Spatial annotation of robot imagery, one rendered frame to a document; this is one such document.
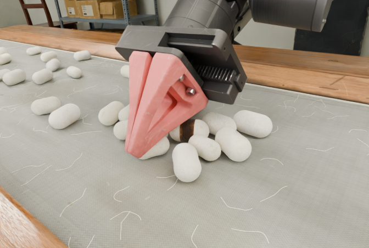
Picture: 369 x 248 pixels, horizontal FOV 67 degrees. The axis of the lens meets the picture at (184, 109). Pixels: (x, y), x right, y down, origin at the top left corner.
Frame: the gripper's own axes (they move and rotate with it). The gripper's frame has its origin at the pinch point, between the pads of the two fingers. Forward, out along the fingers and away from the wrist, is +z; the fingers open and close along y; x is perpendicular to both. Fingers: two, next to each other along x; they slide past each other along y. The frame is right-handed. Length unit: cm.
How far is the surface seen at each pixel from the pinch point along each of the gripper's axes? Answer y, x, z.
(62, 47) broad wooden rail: -49, 15, -17
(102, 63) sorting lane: -29.8, 13.6, -13.9
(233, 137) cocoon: 5.8, 3.4, -3.8
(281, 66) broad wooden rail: 2.7, 15.3, -18.9
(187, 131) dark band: 1.4, 3.5, -3.2
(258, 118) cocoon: 6.0, 6.0, -7.0
